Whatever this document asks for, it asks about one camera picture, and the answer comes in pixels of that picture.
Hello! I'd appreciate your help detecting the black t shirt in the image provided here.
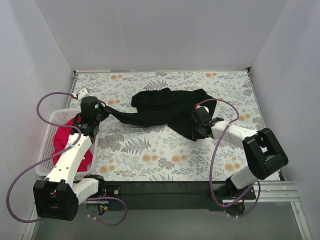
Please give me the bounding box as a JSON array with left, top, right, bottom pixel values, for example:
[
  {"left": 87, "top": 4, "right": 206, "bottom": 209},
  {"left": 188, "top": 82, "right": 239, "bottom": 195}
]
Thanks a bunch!
[{"left": 105, "top": 88, "right": 212, "bottom": 141}]

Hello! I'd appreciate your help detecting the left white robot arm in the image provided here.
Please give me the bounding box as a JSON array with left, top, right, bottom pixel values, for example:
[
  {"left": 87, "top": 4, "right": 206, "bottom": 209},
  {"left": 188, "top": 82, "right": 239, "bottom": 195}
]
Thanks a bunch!
[{"left": 33, "top": 96, "right": 107, "bottom": 221}]

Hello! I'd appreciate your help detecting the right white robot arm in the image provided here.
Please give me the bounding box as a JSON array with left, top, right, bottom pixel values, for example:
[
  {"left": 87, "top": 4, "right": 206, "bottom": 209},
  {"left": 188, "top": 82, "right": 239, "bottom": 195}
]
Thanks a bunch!
[{"left": 191, "top": 107, "right": 289, "bottom": 199}]

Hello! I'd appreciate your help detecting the red t shirt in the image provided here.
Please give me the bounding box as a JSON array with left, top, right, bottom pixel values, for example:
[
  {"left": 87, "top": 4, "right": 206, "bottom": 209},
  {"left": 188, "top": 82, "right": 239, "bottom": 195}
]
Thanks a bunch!
[{"left": 52, "top": 113, "right": 94, "bottom": 174}]

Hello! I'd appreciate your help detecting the white plastic laundry basket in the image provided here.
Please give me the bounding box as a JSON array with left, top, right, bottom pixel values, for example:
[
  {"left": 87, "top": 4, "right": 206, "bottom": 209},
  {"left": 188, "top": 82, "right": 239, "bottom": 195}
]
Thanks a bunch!
[{"left": 35, "top": 108, "right": 100, "bottom": 177}]

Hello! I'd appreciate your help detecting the floral table cloth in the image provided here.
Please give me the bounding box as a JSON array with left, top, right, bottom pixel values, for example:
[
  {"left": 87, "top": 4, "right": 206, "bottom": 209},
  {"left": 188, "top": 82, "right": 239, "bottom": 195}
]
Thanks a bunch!
[{"left": 71, "top": 71, "right": 281, "bottom": 182}]

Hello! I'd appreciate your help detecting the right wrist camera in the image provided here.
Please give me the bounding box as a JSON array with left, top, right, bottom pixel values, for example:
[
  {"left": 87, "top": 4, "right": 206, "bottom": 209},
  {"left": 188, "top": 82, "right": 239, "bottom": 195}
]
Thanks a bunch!
[{"left": 195, "top": 104, "right": 210, "bottom": 114}]

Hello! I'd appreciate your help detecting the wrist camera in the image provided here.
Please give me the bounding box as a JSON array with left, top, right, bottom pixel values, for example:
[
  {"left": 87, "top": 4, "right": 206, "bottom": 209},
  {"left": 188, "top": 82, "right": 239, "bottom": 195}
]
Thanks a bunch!
[
  {"left": 195, "top": 104, "right": 210, "bottom": 114},
  {"left": 71, "top": 87, "right": 92, "bottom": 102}
]

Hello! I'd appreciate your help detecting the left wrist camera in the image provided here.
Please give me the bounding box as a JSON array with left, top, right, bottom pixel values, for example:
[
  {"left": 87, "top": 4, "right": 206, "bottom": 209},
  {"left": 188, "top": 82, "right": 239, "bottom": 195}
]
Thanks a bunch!
[{"left": 71, "top": 87, "right": 92, "bottom": 102}]

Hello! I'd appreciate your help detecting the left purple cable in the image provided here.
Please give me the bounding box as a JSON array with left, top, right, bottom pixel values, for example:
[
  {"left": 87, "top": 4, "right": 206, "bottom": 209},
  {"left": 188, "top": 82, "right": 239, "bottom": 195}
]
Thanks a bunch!
[{"left": 6, "top": 91, "right": 128, "bottom": 226}]

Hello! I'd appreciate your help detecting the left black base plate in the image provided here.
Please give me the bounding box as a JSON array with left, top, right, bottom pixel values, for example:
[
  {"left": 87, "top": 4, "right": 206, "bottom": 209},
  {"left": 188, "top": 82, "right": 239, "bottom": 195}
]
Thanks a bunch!
[{"left": 82, "top": 184, "right": 124, "bottom": 216}]

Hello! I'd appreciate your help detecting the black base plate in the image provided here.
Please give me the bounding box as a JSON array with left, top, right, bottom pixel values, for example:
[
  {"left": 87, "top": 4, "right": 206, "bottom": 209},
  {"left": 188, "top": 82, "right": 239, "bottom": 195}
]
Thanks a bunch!
[
  {"left": 82, "top": 184, "right": 124, "bottom": 216},
  {"left": 205, "top": 184, "right": 261, "bottom": 219}
]

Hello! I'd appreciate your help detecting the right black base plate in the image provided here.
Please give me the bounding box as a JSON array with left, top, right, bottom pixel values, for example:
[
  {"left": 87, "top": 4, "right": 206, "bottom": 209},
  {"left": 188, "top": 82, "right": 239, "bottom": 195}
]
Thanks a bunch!
[{"left": 205, "top": 184, "right": 261, "bottom": 219}]

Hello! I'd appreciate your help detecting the aluminium frame rail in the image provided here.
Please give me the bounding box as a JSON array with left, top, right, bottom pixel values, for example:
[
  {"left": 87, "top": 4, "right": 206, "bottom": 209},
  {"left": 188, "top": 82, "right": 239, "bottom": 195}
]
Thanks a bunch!
[{"left": 34, "top": 181, "right": 301, "bottom": 205}]

